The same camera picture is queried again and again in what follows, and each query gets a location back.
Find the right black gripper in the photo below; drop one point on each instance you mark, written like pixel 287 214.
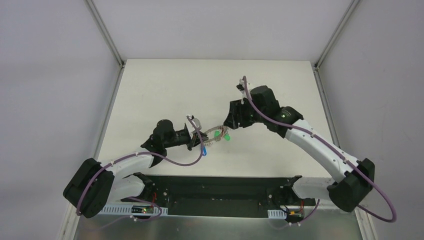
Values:
pixel 236 114

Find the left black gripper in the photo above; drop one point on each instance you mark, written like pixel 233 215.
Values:
pixel 191 138

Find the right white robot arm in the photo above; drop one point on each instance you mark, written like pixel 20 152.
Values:
pixel 349 187

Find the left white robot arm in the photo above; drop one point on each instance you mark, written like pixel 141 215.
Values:
pixel 96 183

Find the green key tag lower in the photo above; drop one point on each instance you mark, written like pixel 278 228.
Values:
pixel 227 137

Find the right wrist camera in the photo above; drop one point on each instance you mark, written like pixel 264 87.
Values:
pixel 243 87

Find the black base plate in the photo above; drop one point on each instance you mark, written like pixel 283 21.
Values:
pixel 212 196

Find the left white cable duct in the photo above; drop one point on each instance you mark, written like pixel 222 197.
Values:
pixel 133 209

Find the white cable duct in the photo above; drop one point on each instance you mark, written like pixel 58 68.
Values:
pixel 133 209
pixel 276 214

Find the right white cable duct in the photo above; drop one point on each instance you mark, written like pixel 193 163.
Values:
pixel 276 214

